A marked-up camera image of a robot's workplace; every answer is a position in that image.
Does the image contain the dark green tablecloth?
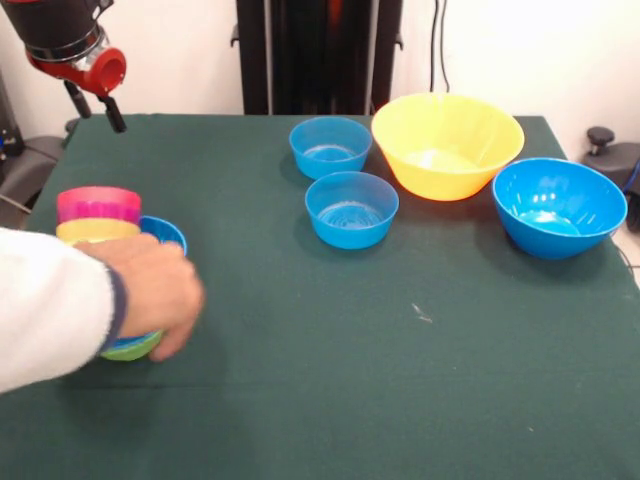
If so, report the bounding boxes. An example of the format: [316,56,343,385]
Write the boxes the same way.
[0,113,640,480]

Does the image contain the black hanging cable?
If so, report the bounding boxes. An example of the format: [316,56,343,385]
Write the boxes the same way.
[430,0,451,95]

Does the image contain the grey pedestal foot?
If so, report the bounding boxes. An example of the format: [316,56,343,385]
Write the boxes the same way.
[582,126,640,196]
[0,135,66,209]

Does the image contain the magenta plastic cup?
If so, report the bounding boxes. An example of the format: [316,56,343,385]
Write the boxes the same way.
[56,202,142,225]

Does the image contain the large yellow plastic bowl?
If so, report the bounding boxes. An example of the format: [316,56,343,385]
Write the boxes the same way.
[370,92,526,202]

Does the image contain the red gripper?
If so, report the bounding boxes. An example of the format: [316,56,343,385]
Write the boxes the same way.
[27,47,128,134]

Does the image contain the red plastic cup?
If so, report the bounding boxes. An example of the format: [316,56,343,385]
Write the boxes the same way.
[56,186,142,214]

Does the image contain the large blue plastic bowl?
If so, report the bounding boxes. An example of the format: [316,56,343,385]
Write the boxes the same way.
[492,157,629,261]
[107,214,189,350]

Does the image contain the small blue flat-bottomed bowl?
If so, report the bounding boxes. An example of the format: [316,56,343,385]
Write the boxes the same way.
[304,171,400,250]
[288,116,374,181]

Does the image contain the small green ribbed bowl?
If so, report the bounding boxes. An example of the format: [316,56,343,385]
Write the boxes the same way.
[99,329,166,363]

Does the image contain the orange plastic cup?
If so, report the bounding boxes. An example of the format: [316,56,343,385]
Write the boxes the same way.
[55,219,142,242]

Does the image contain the person's hand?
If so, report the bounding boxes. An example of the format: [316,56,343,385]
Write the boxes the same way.
[73,232,207,363]

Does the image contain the black device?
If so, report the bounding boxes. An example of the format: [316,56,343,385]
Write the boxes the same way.
[0,69,25,161]

